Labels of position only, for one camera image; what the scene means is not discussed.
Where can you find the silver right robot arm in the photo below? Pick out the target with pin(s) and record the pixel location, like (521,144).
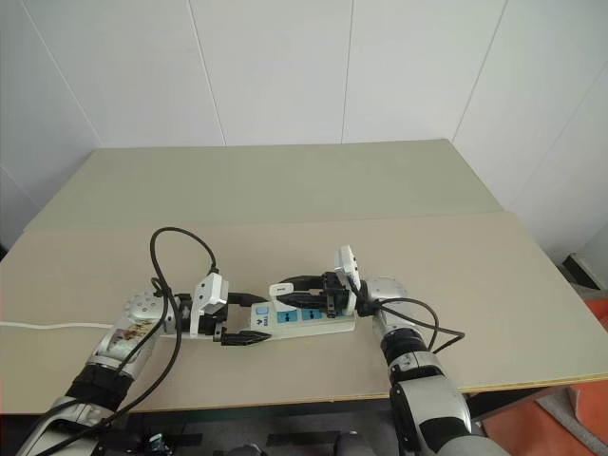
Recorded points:
(427,418)

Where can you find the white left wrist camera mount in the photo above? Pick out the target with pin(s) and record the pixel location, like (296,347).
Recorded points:
(211,290)

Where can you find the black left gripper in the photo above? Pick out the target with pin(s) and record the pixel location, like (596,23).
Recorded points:
(213,325)

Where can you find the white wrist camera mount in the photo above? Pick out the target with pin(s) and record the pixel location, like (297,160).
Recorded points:
(346,266)
(211,290)

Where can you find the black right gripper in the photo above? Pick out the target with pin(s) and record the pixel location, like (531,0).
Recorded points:
(336,297)

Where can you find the small blue black object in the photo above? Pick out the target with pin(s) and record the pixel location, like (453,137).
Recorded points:
(156,444)

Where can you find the white power strip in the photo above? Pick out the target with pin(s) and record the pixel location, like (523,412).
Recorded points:
(304,323)

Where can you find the dark rounded shape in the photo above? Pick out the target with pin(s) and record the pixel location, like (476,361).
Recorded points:
(247,450)

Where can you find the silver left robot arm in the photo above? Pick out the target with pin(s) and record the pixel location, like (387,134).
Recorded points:
(119,342)

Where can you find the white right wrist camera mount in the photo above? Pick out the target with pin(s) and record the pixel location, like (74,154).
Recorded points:
(346,266)

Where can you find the dark table frame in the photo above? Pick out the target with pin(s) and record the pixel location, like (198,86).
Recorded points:
(285,413)

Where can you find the white charger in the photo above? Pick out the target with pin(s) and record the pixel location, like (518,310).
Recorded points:
(280,289)

